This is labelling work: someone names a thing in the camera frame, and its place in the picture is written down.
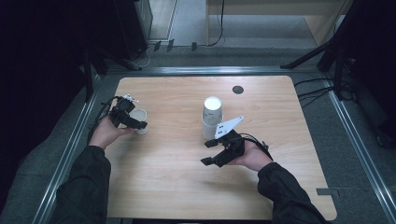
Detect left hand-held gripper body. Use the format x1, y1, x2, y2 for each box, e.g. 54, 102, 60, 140
109, 93, 139, 128

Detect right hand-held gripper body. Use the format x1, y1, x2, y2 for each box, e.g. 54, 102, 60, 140
214, 116, 247, 168

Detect white paper cup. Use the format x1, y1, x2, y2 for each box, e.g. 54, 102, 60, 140
203, 96, 224, 127
201, 116, 221, 141
129, 107, 149, 135

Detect person's right hand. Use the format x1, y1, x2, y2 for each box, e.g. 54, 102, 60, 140
228, 141, 275, 173

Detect person's left hand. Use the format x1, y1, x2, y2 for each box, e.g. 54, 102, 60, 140
88, 116, 135, 150

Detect black stand with legs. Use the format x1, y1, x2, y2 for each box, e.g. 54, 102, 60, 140
279, 0, 396, 102
81, 46, 143, 102

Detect black cabinet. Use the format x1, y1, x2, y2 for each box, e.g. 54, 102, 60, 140
113, 0, 153, 62

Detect grey tape piece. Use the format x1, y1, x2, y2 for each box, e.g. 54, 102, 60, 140
316, 187, 340, 199

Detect light wooden furniture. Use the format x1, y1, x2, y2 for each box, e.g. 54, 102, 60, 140
205, 0, 354, 47

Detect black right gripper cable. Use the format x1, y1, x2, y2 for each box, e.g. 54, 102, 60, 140
239, 133, 275, 161

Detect white floor cable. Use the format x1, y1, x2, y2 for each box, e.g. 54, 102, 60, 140
134, 45, 152, 68

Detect long metal floor rail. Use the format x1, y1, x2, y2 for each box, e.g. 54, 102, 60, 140
106, 65, 318, 76
323, 78, 396, 223
32, 74, 102, 224

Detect black floor cables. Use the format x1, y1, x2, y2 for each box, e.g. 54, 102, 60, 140
293, 77, 335, 108

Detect black hanging cable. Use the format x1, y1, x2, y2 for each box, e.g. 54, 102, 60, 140
207, 0, 226, 48

